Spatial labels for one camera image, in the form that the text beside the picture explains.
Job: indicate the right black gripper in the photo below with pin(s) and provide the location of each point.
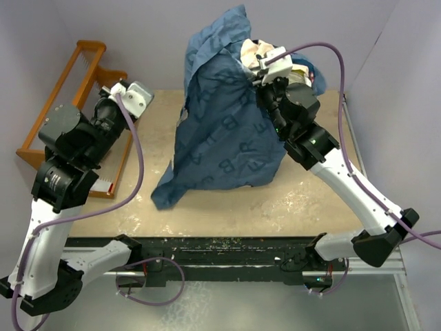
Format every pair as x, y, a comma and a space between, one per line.
262, 88

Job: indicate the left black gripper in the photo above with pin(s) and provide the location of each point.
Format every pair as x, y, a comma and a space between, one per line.
106, 100

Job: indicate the white quilted pillow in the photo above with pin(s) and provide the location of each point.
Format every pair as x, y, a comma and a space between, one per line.
252, 50

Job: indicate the blue cartoon print pillowcase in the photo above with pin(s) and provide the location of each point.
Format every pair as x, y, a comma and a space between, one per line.
223, 139

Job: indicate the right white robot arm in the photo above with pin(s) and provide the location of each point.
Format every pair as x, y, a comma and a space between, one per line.
292, 108

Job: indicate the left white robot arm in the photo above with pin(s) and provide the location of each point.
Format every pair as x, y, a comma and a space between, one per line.
42, 282

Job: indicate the red white box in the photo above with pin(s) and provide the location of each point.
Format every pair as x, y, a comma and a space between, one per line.
102, 185

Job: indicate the orange wooden rack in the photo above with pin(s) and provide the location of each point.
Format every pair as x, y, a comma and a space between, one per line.
94, 78

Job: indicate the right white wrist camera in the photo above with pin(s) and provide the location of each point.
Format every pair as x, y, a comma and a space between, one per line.
273, 64

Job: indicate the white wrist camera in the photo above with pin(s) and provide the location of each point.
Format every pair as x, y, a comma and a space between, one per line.
134, 96
273, 64

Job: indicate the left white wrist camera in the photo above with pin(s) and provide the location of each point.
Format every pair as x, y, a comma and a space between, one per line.
134, 96

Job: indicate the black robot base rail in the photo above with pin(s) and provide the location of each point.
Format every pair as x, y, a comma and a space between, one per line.
285, 260

